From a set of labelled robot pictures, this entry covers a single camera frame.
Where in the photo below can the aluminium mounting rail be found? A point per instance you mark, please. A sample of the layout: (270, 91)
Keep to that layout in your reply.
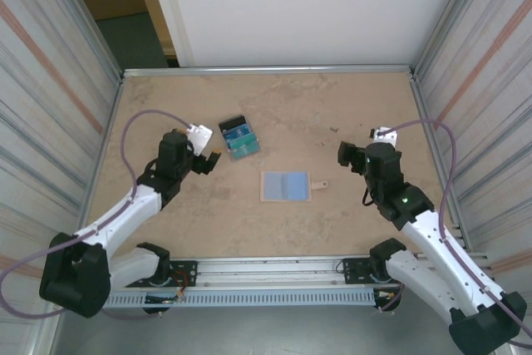
(266, 272)

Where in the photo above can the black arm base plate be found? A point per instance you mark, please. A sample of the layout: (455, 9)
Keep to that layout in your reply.
(353, 272)
(187, 267)

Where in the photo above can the light blue card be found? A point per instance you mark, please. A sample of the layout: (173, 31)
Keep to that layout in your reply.
(287, 186)

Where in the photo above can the clear acrylic card box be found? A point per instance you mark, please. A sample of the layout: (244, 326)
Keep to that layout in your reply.
(239, 155)

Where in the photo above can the blue card with print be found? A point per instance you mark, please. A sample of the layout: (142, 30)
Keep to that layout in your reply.
(237, 135)

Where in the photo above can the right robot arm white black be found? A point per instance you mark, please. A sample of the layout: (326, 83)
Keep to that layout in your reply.
(440, 247)

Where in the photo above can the small green circuit board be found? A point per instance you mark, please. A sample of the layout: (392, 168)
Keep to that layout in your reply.
(160, 299)

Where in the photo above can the grey metal shelf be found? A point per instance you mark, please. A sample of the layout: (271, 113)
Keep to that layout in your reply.
(266, 334)

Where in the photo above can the translucent corrugated enclosure panel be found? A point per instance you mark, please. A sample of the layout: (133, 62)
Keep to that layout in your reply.
(33, 122)
(498, 122)

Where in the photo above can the black card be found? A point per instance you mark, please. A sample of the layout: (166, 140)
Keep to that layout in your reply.
(232, 123)

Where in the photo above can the aluminium table edge bar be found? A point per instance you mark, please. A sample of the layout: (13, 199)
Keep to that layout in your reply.
(102, 164)
(418, 93)

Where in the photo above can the green card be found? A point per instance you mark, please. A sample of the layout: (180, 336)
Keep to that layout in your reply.
(247, 150)

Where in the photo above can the aluminium frame crossbar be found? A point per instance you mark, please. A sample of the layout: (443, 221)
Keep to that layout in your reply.
(266, 71)

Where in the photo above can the aluminium frame post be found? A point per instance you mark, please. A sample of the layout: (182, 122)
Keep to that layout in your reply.
(97, 39)
(446, 18)

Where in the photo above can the white door frame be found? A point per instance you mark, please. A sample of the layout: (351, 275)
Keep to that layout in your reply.
(170, 10)

